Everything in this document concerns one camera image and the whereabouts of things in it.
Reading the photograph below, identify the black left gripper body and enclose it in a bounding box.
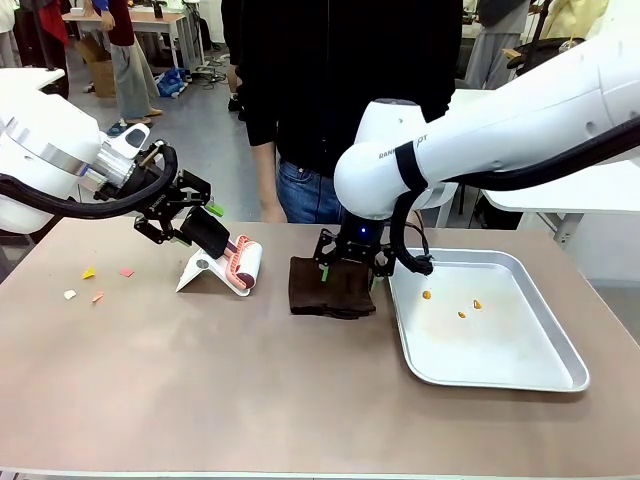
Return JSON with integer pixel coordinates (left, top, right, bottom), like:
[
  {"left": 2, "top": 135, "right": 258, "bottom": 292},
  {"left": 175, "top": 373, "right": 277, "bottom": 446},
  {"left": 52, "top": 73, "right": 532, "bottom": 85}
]
[{"left": 132, "top": 169, "right": 189, "bottom": 225}]

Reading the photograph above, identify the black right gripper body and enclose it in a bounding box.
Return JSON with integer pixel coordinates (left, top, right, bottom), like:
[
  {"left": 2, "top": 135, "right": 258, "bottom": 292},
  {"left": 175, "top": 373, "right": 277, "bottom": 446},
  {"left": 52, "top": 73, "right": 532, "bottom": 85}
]
[{"left": 337, "top": 212, "right": 390, "bottom": 262}]

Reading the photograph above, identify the dark brown cloth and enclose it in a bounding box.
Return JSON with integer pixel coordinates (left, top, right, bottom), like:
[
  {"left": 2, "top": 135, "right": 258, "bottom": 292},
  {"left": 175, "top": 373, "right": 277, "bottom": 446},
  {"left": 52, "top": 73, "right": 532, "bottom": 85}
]
[{"left": 288, "top": 256, "right": 377, "bottom": 321}]

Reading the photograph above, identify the person's right forearm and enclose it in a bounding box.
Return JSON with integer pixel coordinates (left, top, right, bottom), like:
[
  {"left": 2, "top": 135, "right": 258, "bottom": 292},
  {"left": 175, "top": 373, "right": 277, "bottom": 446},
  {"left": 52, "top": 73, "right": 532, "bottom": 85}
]
[{"left": 252, "top": 143, "right": 281, "bottom": 196}]

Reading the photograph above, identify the person's right hand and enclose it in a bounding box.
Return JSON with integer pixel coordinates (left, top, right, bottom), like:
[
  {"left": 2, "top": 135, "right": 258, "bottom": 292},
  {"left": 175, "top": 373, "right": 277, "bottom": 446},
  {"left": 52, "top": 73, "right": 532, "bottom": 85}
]
[{"left": 261, "top": 191, "right": 288, "bottom": 224}]

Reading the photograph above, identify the blue plastic bag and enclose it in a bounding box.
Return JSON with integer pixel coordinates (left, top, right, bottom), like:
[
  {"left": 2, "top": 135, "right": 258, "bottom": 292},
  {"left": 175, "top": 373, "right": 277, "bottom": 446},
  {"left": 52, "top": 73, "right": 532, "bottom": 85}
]
[{"left": 155, "top": 67, "right": 190, "bottom": 99}]

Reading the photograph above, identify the silver metal tray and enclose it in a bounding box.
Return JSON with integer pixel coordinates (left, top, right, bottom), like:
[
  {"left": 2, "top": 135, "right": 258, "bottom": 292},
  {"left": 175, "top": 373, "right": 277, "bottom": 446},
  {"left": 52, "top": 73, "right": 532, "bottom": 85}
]
[{"left": 388, "top": 248, "right": 591, "bottom": 394}]

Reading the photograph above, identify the bystander in grey trousers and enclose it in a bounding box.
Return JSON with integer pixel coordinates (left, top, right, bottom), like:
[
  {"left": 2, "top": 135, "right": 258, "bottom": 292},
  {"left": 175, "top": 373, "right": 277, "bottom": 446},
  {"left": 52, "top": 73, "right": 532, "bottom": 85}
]
[{"left": 97, "top": 0, "right": 165, "bottom": 126}]

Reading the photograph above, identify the cardboard box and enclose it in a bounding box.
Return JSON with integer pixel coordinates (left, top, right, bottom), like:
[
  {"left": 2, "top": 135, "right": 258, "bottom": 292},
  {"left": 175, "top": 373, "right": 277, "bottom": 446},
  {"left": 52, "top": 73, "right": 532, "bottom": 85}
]
[{"left": 74, "top": 37, "right": 118, "bottom": 99}]

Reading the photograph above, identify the wooden top background table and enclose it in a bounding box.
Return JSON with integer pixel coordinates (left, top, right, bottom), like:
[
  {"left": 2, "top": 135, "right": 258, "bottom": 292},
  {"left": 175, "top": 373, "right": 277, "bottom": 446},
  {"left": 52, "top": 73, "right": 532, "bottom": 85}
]
[{"left": 62, "top": 10, "right": 205, "bottom": 76}]

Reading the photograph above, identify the person in black sweater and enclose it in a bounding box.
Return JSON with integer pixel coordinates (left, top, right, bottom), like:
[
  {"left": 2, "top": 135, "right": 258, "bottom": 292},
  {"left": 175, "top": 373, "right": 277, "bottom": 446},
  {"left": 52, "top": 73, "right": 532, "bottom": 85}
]
[{"left": 234, "top": 0, "right": 464, "bottom": 225}]

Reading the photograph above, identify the small white table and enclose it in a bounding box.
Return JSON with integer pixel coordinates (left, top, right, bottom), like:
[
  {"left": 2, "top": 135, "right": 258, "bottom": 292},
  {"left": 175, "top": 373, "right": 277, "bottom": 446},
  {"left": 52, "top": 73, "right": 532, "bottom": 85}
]
[{"left": 0, "top": 67, "right": 67, "bottom": 96}]

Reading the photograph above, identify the white side table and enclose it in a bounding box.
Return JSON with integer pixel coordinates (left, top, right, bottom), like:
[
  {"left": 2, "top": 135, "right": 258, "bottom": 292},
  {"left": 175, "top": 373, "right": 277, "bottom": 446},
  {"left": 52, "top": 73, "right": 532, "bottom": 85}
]
[{"left": 434, "top": 88, "right": 640, "bottom": 246}]

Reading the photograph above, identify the bystander in grey skirt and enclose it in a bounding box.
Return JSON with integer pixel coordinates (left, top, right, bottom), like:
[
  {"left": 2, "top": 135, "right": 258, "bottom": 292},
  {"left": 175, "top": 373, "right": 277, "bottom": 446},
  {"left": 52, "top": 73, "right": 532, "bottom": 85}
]
[{"left": 466, "top": 0, "right": 532, "bottom": 91}]

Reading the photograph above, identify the black jacket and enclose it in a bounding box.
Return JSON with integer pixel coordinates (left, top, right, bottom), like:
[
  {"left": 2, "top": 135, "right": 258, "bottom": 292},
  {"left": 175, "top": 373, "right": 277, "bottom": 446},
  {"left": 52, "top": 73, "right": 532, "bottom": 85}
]
[{"left": 506, "top": 37, "right": 587, "bottom": 71}]

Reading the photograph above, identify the yellow garment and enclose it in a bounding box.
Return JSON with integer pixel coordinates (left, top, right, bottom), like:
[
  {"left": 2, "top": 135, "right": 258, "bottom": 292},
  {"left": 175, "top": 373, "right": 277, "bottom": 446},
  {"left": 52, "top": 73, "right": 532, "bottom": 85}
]
[{"left": 541, "top": 0, "right": 610, "bottom": 42}]

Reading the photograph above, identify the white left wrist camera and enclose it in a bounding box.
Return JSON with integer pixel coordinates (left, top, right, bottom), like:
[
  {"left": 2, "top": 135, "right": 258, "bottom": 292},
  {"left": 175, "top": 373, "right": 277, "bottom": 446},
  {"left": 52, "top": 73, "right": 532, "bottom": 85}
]
[{"left": 106, "top": 123, "right": 152, "bottom": 162}]

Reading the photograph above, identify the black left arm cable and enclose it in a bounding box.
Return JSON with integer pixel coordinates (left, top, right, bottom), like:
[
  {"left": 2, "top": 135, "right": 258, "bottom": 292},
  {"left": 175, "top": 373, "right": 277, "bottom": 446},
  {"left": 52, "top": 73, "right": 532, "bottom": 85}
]
[{"left": 0, "top": 142, "right": 180, "bottom": 221}]

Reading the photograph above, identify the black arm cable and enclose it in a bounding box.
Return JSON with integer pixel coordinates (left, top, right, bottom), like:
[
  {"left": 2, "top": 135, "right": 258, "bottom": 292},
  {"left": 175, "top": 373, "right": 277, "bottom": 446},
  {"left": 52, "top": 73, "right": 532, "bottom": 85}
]
[
  {"left": 0, "top": 142, "right": 180, "bottom": 221},
  {"left": 389, "top": 117, "right": 640, "bottom": 277}
]

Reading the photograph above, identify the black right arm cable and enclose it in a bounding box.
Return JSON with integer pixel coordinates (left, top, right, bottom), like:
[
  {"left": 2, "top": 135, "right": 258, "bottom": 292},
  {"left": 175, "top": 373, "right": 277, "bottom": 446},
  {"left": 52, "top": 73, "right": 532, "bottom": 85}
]
[{"left": 389, "top": 117, "right": 640, "bottom": 277}]

